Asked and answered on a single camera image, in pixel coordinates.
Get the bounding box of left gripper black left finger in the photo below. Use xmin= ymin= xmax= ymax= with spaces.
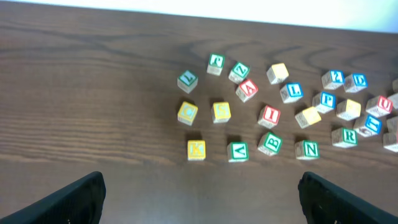
xmin=1 ymin=171 xmax=106 ymax=224

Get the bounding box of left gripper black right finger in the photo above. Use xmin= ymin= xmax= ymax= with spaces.
xmin=298 ymin=172 xmax=397 ymax=224

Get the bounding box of green N wooden block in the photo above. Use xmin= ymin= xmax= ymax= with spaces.
xmin=294 ymin=140 xmax=320 ymax=160

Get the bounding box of green B wooden block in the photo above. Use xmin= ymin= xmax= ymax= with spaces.
xmin=257 ymin=132 xmax=283 ymax=156

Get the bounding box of yellow Q wooden block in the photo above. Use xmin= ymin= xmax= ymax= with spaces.
xmin=295 ymin=106 xmax=322 ymax=129

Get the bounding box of blue E wooden block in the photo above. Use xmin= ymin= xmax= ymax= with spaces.
xmin=353 ymin=114 xmax=382 ymax=138

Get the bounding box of yellow G wooden block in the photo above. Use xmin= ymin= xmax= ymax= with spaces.
xmin=336 ymin=99 xmax=361 ymax=121

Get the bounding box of green V wooden block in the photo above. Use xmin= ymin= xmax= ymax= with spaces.
xmin=227 ymin=142 xmax=249 ymax=162

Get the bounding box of blue P wooden block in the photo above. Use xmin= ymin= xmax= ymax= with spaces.
xmin=312 ymin=91 xmax=336 ymax=114

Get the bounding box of red I wooden block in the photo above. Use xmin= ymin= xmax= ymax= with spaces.
xmin=257 ymin=105 xmax=280 ymax=129

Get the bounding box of red U wooden block upper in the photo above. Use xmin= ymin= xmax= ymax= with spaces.
xmin=365 ymin=95 xmax=393 ymax=118

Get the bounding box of blue L wooden block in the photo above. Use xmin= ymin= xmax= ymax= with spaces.
xmin=280 ymin=82 xmax=303 ymax=104

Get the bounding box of blue 2 wooden block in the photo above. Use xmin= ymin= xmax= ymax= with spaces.
xmin=321 ymin=70 xmax=345 ymax=90

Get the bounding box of blue D wooden block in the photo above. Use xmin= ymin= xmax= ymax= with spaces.
xmin=344 ymin=73 xmax=368 ymax=93

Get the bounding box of yellow K wooden block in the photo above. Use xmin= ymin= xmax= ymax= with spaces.
xmin=187 ymin=140 xmax=206 ymax=161

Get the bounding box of yellow S wooden block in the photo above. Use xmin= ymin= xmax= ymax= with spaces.
xmin=211 ymin=101 xmax=231 ymax=123

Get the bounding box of red A wooden block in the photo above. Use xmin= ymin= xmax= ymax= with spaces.
xmin=236 ymin=79 xmax=259 ymax=103

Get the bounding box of yellow 6 wooden block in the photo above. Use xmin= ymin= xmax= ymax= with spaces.
xmin=266 ymin=63 xmax=289 ymax=85

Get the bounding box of yellow C wooden block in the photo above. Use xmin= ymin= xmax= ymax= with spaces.
xmin=177 ymin=101 xmax=198 ymax=126

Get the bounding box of green Z wooden block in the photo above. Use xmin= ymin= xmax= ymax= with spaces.
xmin=228 ymin=62 xmax=251 ymax=84

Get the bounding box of green 7 wooden block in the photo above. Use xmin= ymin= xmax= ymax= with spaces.
xmin=177 ymin=70 xmax=198 ymax=94

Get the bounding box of green J wooden block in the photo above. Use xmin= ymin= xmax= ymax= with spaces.
xmin=206 ymin=53 xmax=225 ymax=76

